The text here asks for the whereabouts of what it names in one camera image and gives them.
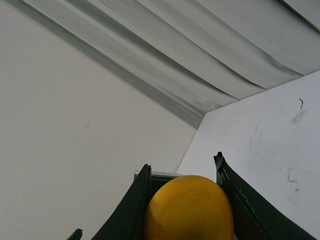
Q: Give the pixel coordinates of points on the white curtain backdrop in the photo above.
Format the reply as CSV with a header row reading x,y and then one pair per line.
x,y
190,56

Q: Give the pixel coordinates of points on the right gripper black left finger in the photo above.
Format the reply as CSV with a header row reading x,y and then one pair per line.
x,y
124,222

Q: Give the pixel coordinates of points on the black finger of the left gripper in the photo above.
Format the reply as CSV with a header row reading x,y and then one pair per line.
x,y
76,235

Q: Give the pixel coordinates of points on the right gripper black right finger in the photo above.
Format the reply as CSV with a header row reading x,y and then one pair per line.
x,y
254,217

